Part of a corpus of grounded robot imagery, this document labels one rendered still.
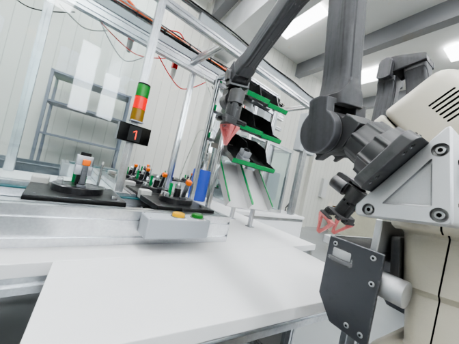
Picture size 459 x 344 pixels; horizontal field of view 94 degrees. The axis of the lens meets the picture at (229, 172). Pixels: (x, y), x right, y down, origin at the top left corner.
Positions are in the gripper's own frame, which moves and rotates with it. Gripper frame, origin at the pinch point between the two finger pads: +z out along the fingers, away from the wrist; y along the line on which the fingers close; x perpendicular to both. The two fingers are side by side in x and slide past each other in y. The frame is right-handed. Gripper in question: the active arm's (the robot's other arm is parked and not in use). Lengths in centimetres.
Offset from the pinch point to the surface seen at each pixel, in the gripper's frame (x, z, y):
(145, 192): -25.9, 26.5, 15.0
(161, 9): -35, -50, 23
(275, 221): -65, 47, -130
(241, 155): -12.9, 1.0, -20.2
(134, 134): -28.8, 4.1, 23.9
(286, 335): 6, 89, -65
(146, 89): -29.6, -14.6, 23.1
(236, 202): -10.8, 23.2, -22.4
